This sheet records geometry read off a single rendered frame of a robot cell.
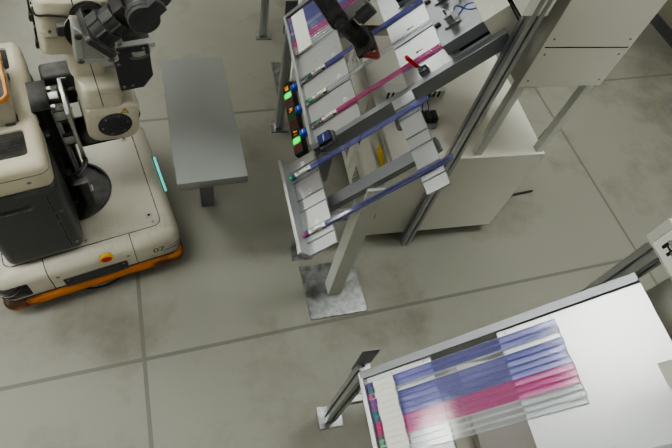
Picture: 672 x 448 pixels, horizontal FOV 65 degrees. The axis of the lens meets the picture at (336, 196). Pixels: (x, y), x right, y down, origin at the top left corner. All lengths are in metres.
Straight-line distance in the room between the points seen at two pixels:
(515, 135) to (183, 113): 1.31
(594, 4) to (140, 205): 1.70
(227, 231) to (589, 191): 1.95
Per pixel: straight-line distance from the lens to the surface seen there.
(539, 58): 1.79
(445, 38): 1.66
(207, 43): 3.23
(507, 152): 2.20
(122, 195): 2.24
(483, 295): 2.55
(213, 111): 2.05
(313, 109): 1.91
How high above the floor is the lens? 2.12
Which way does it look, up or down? 55 degrees down
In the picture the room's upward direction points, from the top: 17 degrees clockwise
